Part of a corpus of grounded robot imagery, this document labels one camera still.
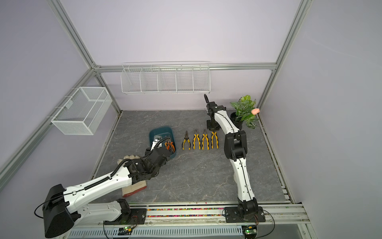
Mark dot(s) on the green artificial plant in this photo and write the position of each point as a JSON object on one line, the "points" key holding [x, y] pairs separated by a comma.
{"points": [[243, 108]]}

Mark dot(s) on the yellow black combination pliers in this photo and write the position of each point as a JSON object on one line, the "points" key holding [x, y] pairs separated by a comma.
{"points": [[205, 140]]}

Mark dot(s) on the white wire basket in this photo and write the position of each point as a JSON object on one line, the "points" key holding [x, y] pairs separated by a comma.
{"points": [[83, 111]]}

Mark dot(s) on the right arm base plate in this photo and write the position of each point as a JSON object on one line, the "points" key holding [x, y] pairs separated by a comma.
{"points": [[234, 215]]}

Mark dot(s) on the beige work glove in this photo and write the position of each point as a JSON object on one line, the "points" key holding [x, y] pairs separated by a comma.
{"points": [[135, 188]]}

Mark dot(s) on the black plant pot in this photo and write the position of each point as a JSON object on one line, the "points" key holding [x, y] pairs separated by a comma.
{"points": [[236, 121]]}

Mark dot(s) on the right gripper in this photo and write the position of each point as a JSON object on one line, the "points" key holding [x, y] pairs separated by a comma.
{"points": [[209, 126]]}

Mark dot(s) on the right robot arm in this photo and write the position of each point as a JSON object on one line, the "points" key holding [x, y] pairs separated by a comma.
{"points": [[235, 149]]}

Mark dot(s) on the large yellow combination pliers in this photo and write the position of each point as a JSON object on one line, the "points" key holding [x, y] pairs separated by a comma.
{"points": [[196, 140]]}

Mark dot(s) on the pink tulip flower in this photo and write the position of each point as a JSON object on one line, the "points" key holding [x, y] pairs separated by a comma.
{"points": [[255, 111]]}

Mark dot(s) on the white wire wall shelf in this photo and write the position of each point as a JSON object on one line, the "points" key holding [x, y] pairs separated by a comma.
{"points": [[165, 77]]}

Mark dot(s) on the orange needle nose pliers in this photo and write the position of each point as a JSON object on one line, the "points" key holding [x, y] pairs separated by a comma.
{"points": [[170, 145]]}

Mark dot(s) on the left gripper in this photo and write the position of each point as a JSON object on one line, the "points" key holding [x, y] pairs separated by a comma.
{"points": [[148, 153]]}

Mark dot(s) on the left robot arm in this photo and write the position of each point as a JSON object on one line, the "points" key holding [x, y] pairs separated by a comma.
{"points": [[65, 208]]}

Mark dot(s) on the teal plastic storage box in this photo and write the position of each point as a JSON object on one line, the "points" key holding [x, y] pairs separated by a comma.
{"points": [[160, 133]]}

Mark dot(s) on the yellow needle nose pliers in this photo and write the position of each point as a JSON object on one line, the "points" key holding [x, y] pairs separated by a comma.
{"points": [[186, 142]]}

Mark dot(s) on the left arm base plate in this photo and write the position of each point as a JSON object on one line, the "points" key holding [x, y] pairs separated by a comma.
{"points": [[134, 217]]}

